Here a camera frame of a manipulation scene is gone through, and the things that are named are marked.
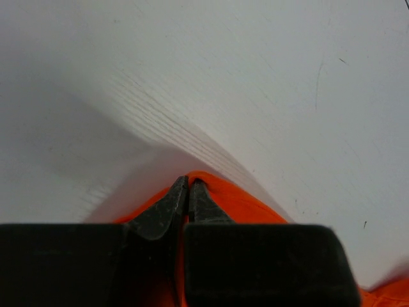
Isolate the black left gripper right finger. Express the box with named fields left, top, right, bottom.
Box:
left=183, top=180, right=361, bottom=306

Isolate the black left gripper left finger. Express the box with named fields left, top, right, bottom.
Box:
left=1, top=176, right=188, bottom=306

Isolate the orange t shirt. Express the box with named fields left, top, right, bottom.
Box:
left=116, top=171, right=408, bottom=306

